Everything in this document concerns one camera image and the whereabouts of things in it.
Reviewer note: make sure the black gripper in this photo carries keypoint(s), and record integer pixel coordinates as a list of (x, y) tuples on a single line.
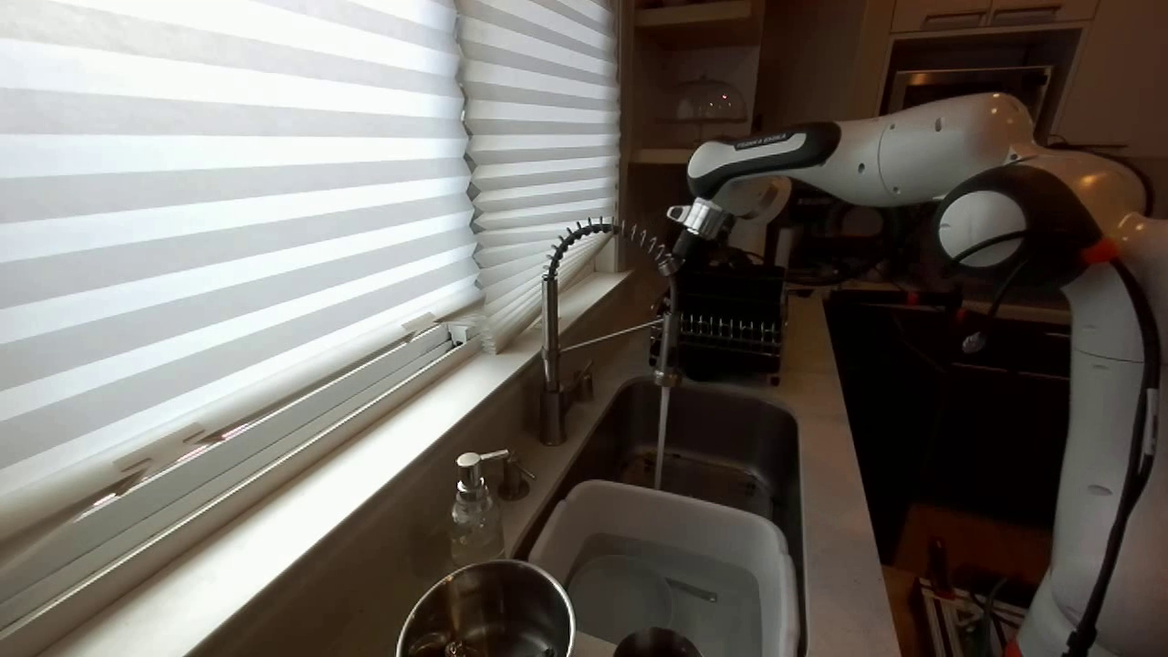
[(698, 221)]

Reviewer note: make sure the steel spring neck faucet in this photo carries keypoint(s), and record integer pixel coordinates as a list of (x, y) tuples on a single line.
[(554, 365)]

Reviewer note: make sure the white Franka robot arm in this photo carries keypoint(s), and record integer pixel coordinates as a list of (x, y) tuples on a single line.
[(926, 149)]

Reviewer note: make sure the black dish rack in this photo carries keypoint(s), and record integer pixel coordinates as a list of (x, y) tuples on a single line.
[(730, 323)]

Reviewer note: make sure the glass dome cover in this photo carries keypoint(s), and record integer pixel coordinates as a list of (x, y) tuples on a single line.
[(711, 102)]

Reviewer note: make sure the narrow white window blind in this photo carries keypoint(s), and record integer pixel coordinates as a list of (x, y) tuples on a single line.
[(543, 148)]

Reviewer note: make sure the stainless steel sink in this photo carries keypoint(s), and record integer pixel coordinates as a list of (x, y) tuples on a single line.
[(718, 423)]

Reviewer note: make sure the running water stream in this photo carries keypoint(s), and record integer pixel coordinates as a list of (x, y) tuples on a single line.
[(664, 423)]

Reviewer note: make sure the built-in microwave oven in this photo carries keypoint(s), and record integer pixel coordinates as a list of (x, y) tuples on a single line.
[(926, 80)]

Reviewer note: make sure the white plastic dish tub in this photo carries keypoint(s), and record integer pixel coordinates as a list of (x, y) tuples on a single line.
[(659, 511)]

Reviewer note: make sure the clear soap dispenser bottle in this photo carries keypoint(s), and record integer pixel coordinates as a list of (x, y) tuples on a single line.
[(477, 514)]

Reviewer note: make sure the stainless steel pot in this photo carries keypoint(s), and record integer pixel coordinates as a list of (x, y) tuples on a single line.
[(486, 615)]

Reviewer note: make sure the wide white window blind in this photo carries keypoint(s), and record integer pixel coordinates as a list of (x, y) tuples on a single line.
[(222, 221)]

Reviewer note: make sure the wooden wall shelf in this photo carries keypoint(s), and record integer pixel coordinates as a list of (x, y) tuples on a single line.
[(664, 155)]

